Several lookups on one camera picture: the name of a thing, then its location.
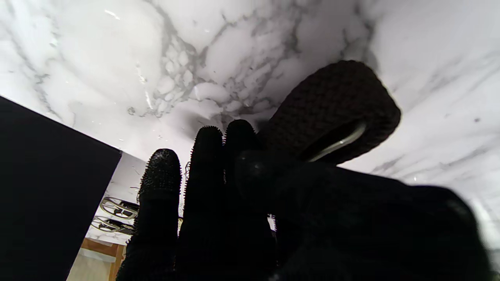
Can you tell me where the black square storage box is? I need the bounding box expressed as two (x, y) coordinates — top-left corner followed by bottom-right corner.
(0, 96), (122, 281)

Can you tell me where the printed room scene backdrop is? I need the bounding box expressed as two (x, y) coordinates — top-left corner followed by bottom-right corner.
(66, 237), (127, 281)

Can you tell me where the black woven belt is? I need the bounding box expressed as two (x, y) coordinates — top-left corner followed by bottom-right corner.
(258, 60), (402, 165)

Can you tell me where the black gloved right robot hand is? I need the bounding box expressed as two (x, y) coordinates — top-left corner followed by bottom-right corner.
(116, 119), (493, 281)

